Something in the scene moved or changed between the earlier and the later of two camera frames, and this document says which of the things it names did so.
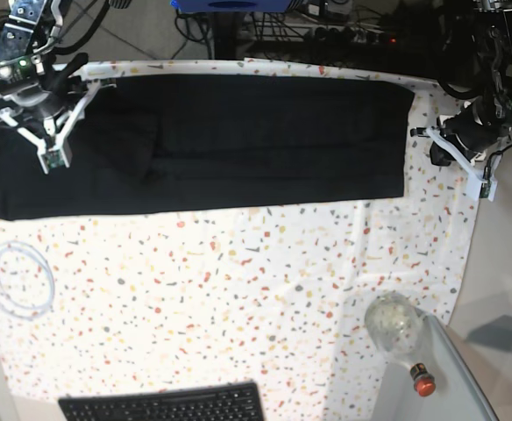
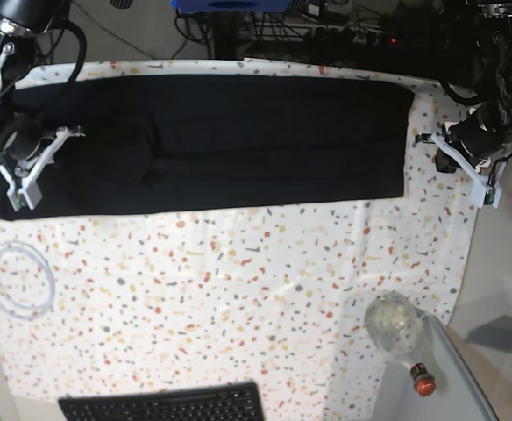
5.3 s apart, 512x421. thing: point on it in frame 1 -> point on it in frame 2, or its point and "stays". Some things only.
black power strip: [353, 37] stays
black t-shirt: [156, 143] stays
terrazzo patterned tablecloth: [105, 303] stays
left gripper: [46, 87] -> [20, 139]
